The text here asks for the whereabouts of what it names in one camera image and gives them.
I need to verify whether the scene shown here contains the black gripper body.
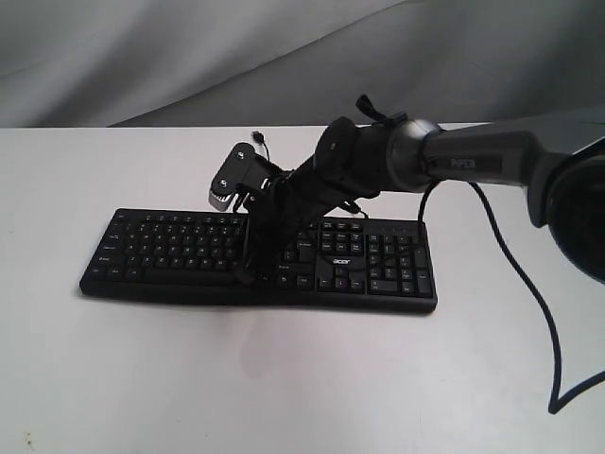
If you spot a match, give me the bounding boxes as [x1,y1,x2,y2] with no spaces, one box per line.
[249,158,381,246]

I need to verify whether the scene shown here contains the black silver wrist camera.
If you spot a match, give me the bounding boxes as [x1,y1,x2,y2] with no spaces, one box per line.
[208,142,283,212]

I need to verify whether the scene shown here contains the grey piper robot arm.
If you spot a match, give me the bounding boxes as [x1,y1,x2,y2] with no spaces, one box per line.
[243,114,604,280]

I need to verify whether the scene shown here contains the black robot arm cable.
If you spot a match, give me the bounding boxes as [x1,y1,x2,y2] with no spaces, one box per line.
[415,179,605,416]

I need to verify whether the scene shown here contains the black acer keyboard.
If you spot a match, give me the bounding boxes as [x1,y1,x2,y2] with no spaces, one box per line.
[79,208,438,314]

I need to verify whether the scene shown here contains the white backdrop cloth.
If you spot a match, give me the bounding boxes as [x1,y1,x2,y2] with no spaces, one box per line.
[1,1,604,128]

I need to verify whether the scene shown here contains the black USB cable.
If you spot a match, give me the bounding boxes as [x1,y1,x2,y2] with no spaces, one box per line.
[251,128,271,160]

